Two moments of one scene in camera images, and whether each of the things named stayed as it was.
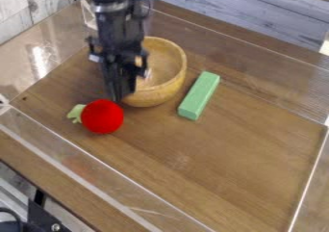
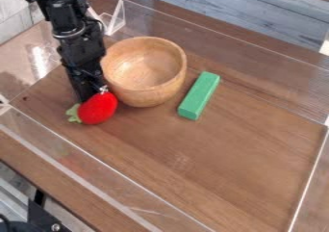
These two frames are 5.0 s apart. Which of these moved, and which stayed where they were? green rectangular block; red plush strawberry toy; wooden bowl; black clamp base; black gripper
Moved: black gripper; red plush strawberry toy
Stayed: wooden bowl; black clamp base; green rectangular block
